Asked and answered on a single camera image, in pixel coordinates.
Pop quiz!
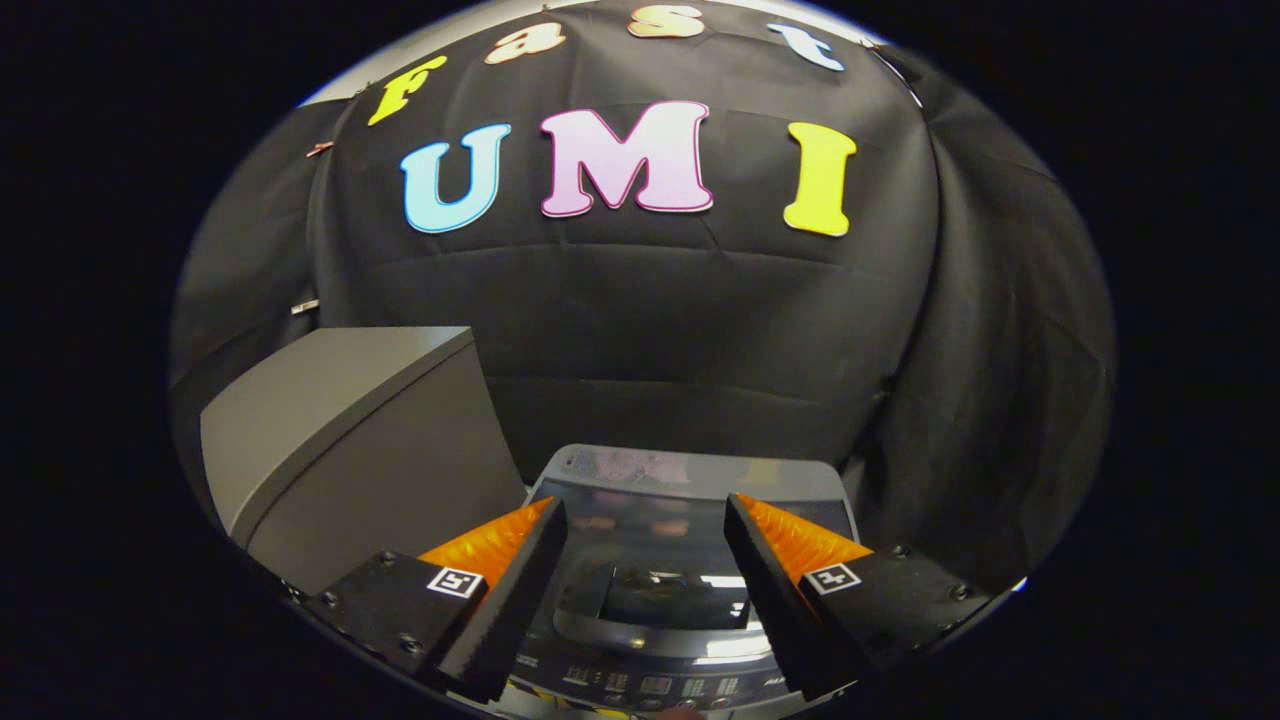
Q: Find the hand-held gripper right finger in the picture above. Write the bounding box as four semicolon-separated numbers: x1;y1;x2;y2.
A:
724;492;994;703

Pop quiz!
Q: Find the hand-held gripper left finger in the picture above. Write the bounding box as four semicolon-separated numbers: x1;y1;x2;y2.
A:
303;496;569;704

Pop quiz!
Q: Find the dark grey washing machine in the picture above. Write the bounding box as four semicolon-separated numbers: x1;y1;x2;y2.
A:
470;443;866;720

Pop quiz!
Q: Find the black backdrop cloth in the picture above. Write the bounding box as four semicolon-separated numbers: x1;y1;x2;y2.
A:
170;0;1116;601

